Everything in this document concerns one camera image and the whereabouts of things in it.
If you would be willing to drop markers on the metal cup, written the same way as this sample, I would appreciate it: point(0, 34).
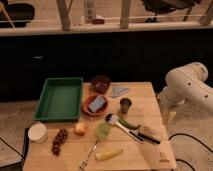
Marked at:
point(125, 104)

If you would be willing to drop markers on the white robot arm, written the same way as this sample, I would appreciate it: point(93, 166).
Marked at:
point(185, 82)

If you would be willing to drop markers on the dark red bowl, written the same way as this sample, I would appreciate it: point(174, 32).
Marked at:
point(100, 84)

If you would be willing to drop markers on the blue sponge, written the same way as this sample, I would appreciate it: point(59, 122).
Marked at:
point(97, 103)

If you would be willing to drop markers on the orange bowl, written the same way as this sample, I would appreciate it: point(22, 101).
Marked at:
point(88, 100)

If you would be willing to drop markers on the green chili pepper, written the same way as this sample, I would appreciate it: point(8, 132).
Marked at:
point(128, 125)

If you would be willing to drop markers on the light green cup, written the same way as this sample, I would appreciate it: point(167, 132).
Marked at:
point(102, 131)

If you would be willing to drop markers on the green plastic tray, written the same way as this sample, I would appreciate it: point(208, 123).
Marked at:
point(60, 100)

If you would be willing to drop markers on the small yellow apple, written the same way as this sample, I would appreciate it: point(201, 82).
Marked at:
point(80, 129)

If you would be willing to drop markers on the bunch of red grapes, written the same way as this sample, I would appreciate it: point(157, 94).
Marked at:
point(59, 139)

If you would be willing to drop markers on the yellow corn cob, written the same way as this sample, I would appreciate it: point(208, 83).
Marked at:
point(107, 153)

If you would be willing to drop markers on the white bottle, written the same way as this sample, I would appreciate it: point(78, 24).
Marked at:
point(89, 10)

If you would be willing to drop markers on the metal fork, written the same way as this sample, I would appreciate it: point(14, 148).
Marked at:
point(84, 163)

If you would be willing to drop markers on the white paper cup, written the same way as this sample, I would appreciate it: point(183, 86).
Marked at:
point(38, 133)

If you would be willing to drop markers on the black office chair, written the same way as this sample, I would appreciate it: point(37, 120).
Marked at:
point(167, 6)

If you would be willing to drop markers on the black chair at left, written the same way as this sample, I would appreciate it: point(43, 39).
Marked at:
point(20, 13)

